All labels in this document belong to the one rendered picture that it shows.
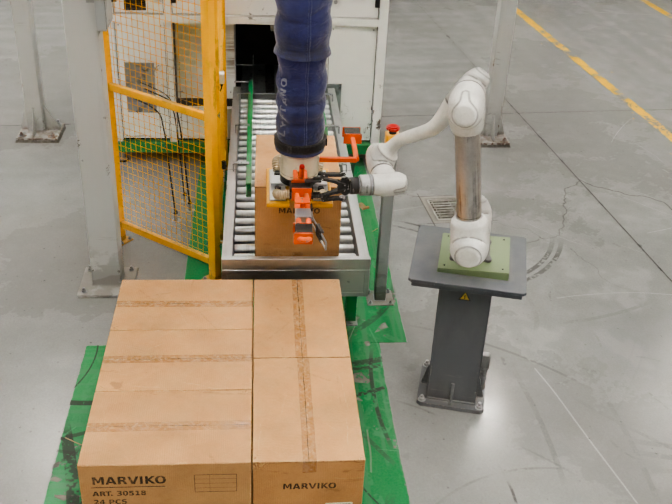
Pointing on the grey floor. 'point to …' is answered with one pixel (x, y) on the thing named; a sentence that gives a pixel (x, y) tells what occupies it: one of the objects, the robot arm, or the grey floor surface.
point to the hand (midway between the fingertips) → (311, 187)
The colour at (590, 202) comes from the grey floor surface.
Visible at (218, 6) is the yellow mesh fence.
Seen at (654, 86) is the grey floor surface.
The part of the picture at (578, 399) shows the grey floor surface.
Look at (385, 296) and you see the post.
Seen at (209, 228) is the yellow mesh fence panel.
